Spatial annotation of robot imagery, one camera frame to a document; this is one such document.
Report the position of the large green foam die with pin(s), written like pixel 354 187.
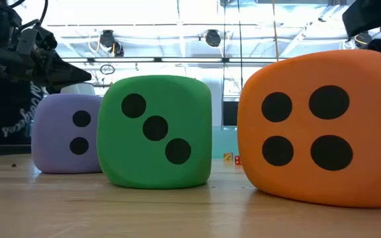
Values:
pixel 127 158

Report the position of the large purple foam die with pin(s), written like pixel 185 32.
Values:
pixel 55 132

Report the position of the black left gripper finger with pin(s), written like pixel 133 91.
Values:
pixel 68 74

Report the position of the black monitor screen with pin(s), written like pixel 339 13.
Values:
pixel 231 114

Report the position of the teal plastic bin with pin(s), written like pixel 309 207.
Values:
pixel 223 142

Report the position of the black ceiling spotlight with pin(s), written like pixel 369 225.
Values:
pixel 362 39
pixel 213 38
pixel 111 41

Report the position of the small yellow die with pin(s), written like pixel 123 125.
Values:
pixel 228 156

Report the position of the small red die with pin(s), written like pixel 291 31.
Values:
pixel 237 160

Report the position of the large orange foam die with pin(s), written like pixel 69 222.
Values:
pixel 369 82

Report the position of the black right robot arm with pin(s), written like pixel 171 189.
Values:
pixel 372 16

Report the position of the white camera on stand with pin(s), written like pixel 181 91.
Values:
pixel 78 88

